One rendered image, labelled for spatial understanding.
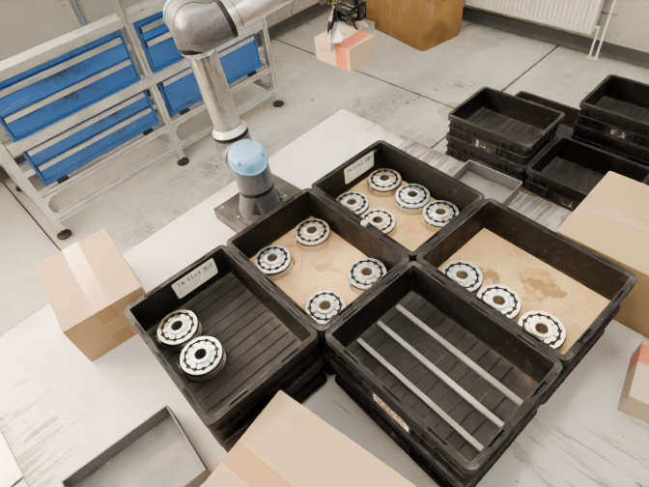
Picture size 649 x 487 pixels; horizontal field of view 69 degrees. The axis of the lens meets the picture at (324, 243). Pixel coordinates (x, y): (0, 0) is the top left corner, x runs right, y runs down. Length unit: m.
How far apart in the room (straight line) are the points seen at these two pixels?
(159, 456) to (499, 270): 0.96
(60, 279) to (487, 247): 1.19
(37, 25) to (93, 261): 2.32
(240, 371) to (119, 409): 0.37
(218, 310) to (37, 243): 2.02
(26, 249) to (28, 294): 0.36
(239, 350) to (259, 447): 0.28
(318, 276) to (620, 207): 0.81
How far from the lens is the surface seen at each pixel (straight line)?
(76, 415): 1.46
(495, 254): 1.35
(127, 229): 2.94
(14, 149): 2.79
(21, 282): 3.01
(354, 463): 0.98
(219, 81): 1.50
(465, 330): 1.20
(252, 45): 3.32
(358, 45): 1.66
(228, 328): 1.25
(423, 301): 1.23
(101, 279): 1.46
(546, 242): 1.32
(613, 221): 1.42
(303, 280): 1.29
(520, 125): 2.42
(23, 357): 1.65
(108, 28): 2.81
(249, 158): 1.47
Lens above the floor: 1.84
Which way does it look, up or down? 48 degrees down
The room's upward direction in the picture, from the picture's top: 9 degrees counter-clockwise
